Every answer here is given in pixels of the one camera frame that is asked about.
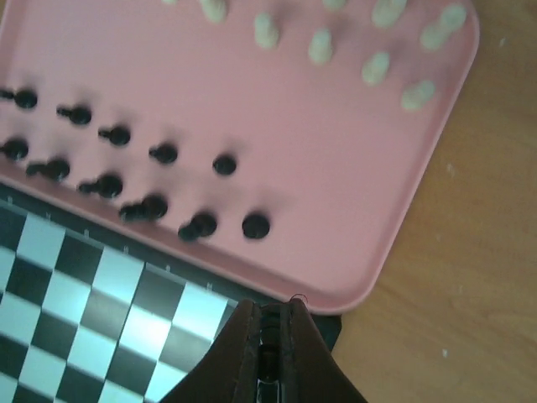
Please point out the black chess piece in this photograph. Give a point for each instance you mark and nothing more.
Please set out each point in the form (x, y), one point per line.
(79, 115)
(165, 153)
(255, 226)
(273, 354)
(56, 169)
(118, 135)
(25, 99)
(15, 149)
(202, 225)
(151, 208)
(107, 186)
(224, 164)

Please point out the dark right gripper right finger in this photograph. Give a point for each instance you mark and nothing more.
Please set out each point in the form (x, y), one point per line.
(307, 371)

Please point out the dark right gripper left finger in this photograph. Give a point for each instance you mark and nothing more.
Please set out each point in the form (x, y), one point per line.
(229, 371)

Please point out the black white chessboard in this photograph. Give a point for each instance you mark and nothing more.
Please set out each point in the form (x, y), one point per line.
(88, 315)

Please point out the pink plastic tray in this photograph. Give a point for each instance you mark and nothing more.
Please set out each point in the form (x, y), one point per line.
(332, 162)

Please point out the white chess piece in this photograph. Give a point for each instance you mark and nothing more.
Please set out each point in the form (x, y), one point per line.
(450, 20)
(215, 11)
(415, 96)
(386, 13)
(376, 68)
(266, 32)
(320, 49)

